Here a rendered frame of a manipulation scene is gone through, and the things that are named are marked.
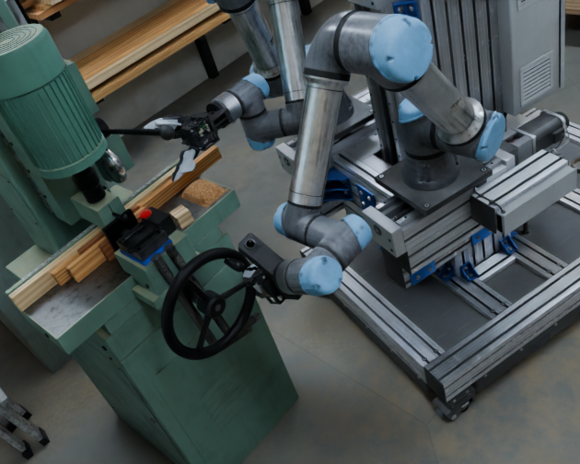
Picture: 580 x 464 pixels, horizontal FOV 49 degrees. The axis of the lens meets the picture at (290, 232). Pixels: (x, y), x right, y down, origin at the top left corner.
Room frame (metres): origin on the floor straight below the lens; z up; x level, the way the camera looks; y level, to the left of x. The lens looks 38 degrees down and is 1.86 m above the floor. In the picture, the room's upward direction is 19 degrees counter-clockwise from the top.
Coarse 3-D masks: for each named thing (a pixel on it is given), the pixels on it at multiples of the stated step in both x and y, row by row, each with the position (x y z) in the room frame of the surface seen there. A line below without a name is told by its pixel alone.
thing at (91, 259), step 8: (96, 248) 1.35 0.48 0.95; (80, 256) 1.33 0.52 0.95; (88, 256) 1.33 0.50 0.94; (96, 256) 1.34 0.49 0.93; (104, 256) 1.35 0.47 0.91; (72, 264) 1.31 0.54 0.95; (80, 264) 1.31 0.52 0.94; (88, 264) 1.32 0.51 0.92; (96, 264) 1.33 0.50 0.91; (72, 272) 1.30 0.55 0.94; (80, 272) 1.31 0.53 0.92; (88, 272) 1.32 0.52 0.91; (80, 280) 1.30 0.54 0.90
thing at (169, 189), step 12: (204, 156) 1.62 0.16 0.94; (216, 156) 1.64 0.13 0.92; (204, 168) 1.61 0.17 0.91; (168, 180) 1.56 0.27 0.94; (180, 180) 1.56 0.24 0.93; (156, 192) 1.52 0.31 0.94; (168, 192) 1.53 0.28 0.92; (144, 204) 1.48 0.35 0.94; (156, 204) 1.50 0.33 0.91; (60, 276) 1.31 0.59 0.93; (72, 276) 1.33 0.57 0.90
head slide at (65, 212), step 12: (0, 120) 1.48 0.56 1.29; (12, 132) 1.46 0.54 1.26; (12, 144) 1.50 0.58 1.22; (24, 156) 1.48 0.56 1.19; (36, 168) 1.46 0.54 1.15; (96, 168) 1.54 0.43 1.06; (36, 180) 1.50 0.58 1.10; (48, 180) 1.46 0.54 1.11; (60, 180) 1.48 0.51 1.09; (72, 180) 1.50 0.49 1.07; (48, 192) 1.47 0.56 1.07; (60, 192) 1.47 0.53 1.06; (72, 192) 1.49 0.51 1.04; (60, 204) 1.46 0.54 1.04; (72, 204) 1.48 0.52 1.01; (60, 216) 1.49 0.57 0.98; (72, 216) 1.47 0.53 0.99
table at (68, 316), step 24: (192, 216) 1.41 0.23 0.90; (216, 216) 1.42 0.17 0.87; (192, 240) 1.36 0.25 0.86; (120, 264) 1.31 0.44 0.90; (72, 288) 1.28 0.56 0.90; (96, 288) 1.25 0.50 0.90; (120, 288) 1.23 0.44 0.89; (144, 288) 1.22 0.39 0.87; (24, 312) 1.25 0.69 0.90; (48, 312) 1.22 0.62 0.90; (72, 312) 1.19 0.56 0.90; (96, 312) 1.18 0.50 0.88; (48, 336) 1.17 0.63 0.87; (72, 336) 1.13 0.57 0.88
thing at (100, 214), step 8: (80, 192) 1.49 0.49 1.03; (72, 200) 1.47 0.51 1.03; (80, 200) 1.45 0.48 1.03; (104, 200) 1.41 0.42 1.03; (112, 200) 1.40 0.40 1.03; (120, 200) 1.41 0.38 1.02; (80, 208) 1.45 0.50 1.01; (88, 208) 1.40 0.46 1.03; (96, 208) 1.38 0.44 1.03; (104, 208) 1.38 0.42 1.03; (112, 208) 1.39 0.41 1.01; (120, 208) 1.40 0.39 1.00; (88, 216) 1.43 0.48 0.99; (96, 216) 1.39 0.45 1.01; (104, 216) 1.37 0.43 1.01; (112, 216) 1.39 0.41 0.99; (96, 224) 1.41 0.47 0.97; (104, 224) 1.37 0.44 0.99
